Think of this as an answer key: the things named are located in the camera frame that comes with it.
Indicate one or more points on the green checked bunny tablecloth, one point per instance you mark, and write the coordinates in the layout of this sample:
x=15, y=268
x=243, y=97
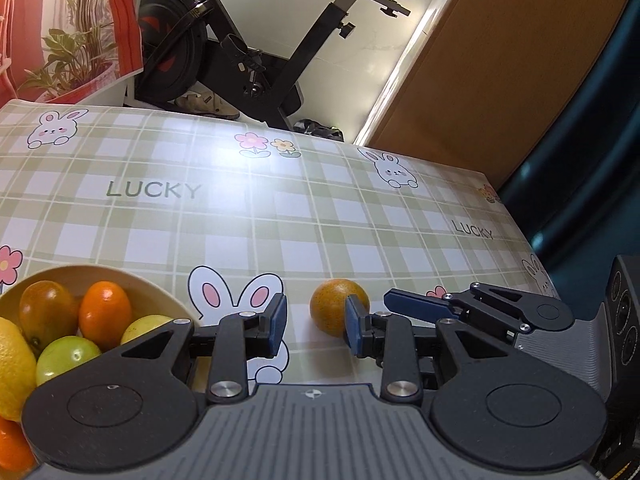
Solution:
x=300, y=210

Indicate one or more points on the red furniture wall poster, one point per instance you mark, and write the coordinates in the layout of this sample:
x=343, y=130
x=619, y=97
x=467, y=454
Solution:
x=60, y=35

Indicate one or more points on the yellow lemon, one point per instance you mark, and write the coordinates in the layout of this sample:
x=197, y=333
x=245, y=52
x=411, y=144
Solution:
x=15, y=370

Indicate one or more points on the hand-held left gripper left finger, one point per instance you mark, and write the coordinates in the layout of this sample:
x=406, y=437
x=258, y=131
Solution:
x=277, y=325

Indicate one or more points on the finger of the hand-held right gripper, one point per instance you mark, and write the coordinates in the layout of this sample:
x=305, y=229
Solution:
x=415, y=302

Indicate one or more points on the dark teal curtain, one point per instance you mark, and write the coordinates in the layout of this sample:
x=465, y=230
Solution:
x=590, y=185

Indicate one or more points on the beige round plate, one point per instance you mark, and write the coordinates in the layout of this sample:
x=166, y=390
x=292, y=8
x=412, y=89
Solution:
x=65, y=275

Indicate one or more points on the black exercise bike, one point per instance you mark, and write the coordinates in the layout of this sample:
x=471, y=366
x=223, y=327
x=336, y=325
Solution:
x=170, y=35

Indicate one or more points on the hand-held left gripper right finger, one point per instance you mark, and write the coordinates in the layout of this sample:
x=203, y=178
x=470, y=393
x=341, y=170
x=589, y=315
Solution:
x=356, y=325

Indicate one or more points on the beige shoe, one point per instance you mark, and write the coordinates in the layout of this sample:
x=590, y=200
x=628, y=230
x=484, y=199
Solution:
x=210, y=105

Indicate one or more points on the black shoe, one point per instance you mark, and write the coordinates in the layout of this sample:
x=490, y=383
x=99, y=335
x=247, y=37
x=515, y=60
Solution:
x=320, y=130

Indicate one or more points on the brown wooden panel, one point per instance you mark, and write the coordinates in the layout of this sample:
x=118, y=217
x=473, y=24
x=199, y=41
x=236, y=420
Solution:
x=500, y=85

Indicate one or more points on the speckled orange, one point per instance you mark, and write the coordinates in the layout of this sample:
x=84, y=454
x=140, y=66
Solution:
x=327, y=307

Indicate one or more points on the small bright orange mandarin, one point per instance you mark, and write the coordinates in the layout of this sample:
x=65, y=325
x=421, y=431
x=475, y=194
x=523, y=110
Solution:
x=105, y=312
x=12, y=445

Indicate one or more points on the dark greenish-brown orange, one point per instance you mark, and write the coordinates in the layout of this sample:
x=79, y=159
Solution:
x=47, y=310

